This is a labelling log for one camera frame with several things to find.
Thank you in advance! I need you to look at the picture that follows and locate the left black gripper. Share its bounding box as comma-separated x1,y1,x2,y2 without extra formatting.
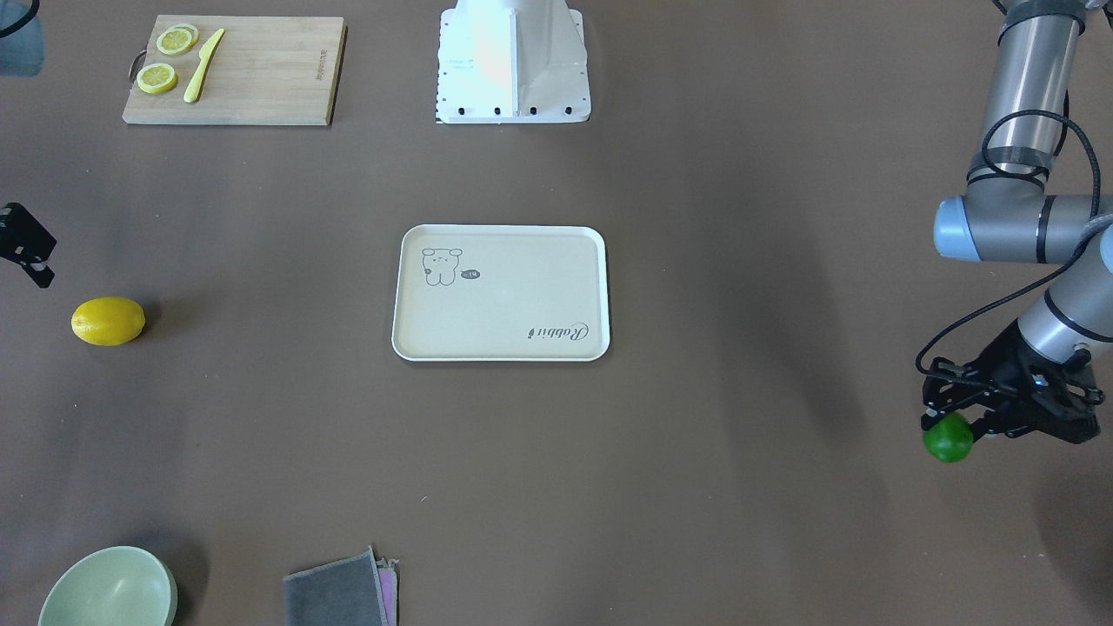
920,323,1105,444

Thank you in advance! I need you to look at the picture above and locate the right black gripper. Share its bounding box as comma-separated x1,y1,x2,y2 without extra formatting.
1,203,58,288

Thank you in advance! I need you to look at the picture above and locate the green lime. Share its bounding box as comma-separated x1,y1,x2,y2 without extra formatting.
922,412,975,463

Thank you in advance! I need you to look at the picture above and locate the yellow lemon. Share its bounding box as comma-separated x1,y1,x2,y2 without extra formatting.
70,296,146,346

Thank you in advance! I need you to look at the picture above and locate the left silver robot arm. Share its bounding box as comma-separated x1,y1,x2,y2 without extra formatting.
916,1,1112,463

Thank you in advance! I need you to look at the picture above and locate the beige rabbit print tray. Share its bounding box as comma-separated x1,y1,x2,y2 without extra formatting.
392,224,611,362

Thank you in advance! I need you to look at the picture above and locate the lemon slice lower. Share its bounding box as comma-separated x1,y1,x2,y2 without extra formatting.
134,63,178,95

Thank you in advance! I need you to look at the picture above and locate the lemon slice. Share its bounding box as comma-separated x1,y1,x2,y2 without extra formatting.
156,23,199,57
134,63,178,95

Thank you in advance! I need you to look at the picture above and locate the yellow plastic knife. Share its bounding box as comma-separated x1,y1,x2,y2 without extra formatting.
183,28,226,102

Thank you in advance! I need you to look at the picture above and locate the lemon slice upper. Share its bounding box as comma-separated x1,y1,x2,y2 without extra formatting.
156,23,199,57

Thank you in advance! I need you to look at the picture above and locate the bamboo cutting board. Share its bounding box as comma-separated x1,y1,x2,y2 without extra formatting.
122,13,347,126

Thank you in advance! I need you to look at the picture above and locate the light green bowl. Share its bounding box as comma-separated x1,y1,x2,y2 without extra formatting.
38,546,178,625

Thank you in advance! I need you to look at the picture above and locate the grey folded cloth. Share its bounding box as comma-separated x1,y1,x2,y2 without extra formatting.
283,548,386,625

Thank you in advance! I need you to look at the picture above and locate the pink folded cloth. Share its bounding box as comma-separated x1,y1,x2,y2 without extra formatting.
377,559,400,626

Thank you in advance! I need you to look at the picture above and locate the black usb cable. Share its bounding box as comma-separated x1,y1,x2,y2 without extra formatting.
915,109,1105,379

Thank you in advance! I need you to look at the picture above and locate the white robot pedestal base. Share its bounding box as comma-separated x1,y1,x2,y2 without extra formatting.
435,1,592,124

